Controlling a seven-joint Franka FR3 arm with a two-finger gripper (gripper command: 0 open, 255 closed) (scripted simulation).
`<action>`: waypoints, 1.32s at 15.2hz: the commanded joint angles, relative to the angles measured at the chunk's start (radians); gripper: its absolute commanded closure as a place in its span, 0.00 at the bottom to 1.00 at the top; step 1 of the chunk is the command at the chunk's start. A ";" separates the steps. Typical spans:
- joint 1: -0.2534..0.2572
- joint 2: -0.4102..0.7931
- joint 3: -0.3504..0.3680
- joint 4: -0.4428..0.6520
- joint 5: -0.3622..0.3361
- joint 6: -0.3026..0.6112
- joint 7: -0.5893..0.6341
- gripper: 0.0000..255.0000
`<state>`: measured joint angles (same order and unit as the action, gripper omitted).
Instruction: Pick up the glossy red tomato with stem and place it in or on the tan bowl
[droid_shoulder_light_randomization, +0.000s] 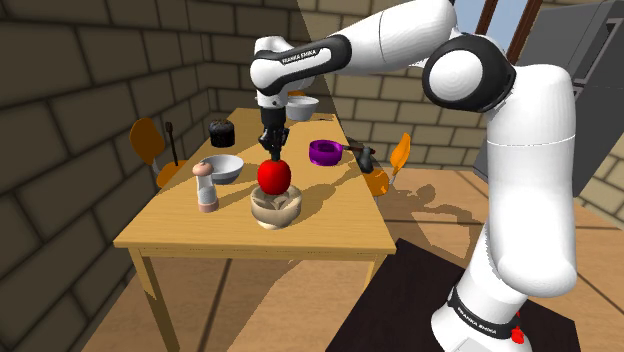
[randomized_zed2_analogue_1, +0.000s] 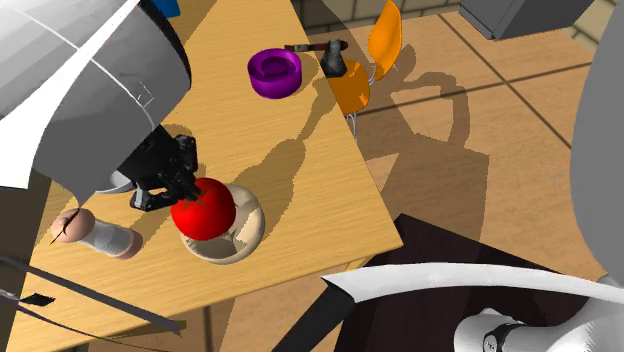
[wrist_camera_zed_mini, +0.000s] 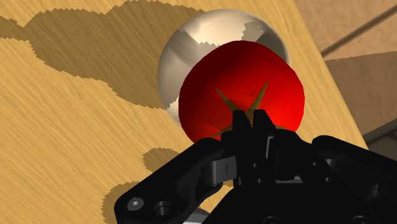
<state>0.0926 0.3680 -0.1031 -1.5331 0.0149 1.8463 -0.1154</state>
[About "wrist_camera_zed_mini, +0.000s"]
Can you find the white round bowl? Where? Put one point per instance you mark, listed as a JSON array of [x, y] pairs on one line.
[[189, 59]]

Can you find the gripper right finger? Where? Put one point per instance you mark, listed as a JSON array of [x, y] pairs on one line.
[[335, 167]]

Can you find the red tomato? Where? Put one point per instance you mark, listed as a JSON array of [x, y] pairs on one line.
[[245, 90]]

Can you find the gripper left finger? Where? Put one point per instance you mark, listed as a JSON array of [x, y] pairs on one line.
[[173, 189]]

